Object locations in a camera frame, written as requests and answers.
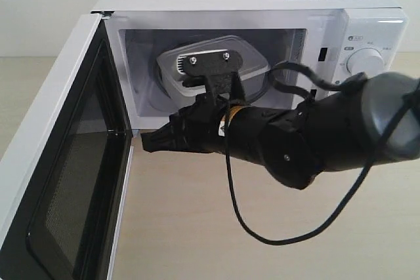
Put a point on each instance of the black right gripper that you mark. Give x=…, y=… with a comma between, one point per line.
x=193, y=129

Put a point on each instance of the white microwave door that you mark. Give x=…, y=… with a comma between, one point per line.
x=63, y=174

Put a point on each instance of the translucent plastic food container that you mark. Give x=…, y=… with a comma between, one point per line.
x=169, y=74

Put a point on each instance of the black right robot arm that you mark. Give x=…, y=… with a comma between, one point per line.
x=340, y=132

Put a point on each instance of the white microwave oven body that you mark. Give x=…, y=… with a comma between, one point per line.
x=321, y=34

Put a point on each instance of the glass turntable plate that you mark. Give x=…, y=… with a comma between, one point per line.
x=157, y=93

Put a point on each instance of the upper white control knob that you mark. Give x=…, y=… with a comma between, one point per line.
x=366, y=60

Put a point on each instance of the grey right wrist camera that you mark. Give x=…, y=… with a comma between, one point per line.
x=218, y=71

